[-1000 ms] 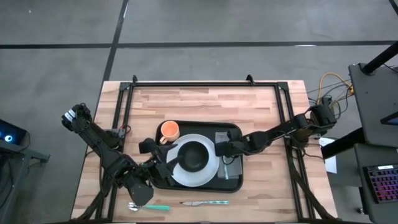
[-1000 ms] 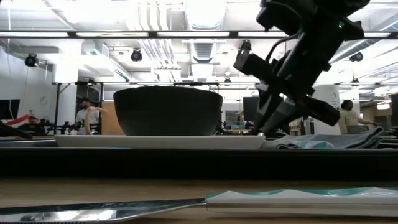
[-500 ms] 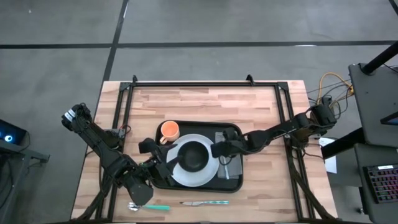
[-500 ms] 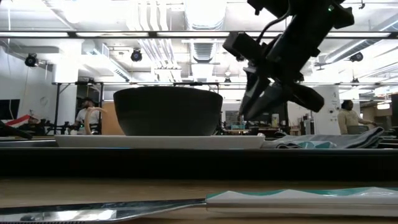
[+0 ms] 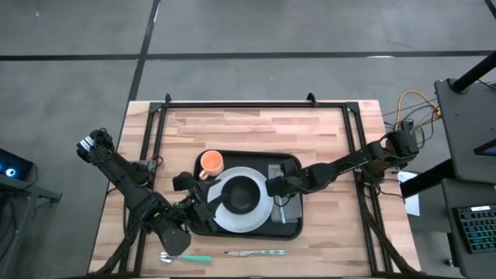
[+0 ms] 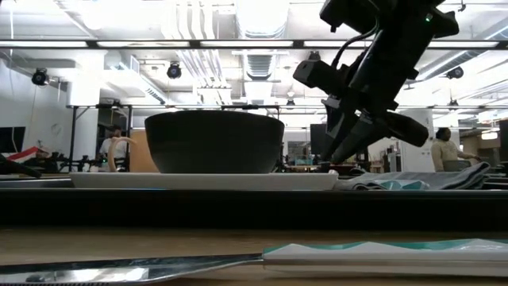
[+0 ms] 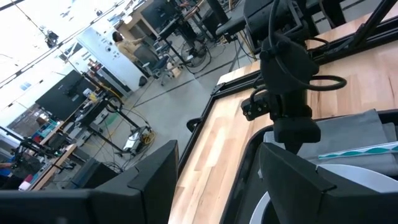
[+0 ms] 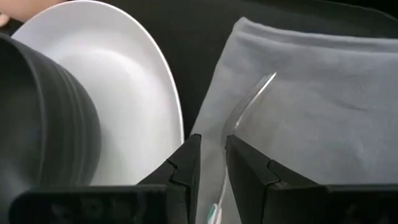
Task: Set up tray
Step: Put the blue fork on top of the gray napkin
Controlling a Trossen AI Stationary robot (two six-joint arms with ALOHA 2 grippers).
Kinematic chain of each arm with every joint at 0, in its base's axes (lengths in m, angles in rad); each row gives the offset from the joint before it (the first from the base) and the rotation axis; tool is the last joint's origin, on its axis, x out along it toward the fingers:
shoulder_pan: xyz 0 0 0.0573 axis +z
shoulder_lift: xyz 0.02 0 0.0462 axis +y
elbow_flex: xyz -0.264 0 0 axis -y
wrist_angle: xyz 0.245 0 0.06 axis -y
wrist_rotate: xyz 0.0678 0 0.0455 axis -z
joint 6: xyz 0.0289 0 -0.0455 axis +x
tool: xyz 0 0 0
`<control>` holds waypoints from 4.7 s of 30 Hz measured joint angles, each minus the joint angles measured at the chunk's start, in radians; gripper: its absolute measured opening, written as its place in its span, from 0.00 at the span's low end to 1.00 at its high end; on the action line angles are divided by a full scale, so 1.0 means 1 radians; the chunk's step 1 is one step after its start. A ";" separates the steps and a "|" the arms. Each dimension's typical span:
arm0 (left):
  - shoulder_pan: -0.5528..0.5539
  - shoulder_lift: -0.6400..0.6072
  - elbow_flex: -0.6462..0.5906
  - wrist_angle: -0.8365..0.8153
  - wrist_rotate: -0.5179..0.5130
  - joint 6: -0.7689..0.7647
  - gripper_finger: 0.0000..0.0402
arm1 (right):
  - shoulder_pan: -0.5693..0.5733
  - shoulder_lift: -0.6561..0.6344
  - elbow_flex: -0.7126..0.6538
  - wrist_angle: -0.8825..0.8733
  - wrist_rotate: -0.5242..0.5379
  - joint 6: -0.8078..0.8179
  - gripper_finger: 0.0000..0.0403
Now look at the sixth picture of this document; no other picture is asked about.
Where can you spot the grey cloth napkin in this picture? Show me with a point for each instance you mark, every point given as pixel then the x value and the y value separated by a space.
pixel 448 178

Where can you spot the black spotlight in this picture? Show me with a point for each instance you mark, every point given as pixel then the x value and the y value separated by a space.
pixel 455 72
pixel 314 55
pixel 174 70
pixel 39 76

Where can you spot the black wall screen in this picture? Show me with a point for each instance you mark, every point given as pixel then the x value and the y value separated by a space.
pixel 12 139

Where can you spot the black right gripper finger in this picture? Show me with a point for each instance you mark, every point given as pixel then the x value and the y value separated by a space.
pixel 337 131
pixel 365 135

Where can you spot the black bowl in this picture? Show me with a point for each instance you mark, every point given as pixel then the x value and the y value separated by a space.
pixel 214 143

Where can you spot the black metal stand frame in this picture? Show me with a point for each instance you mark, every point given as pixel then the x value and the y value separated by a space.
pixel 73 135

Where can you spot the white plate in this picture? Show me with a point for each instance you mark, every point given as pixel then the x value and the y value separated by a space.
pixel 198 180

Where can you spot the person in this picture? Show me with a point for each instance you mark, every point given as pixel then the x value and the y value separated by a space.
pixel 111 145
pixel 444 153
pixel 39 159

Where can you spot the red flat object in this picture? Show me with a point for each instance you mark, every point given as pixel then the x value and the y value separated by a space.
pixel 24 154

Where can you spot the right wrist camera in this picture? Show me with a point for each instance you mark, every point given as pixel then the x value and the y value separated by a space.
pixel 317 75

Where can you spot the black computer monitor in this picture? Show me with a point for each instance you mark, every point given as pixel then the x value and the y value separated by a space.
pixel 317 137

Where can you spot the white column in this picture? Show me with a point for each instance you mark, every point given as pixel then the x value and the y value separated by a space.
pixel 416 159

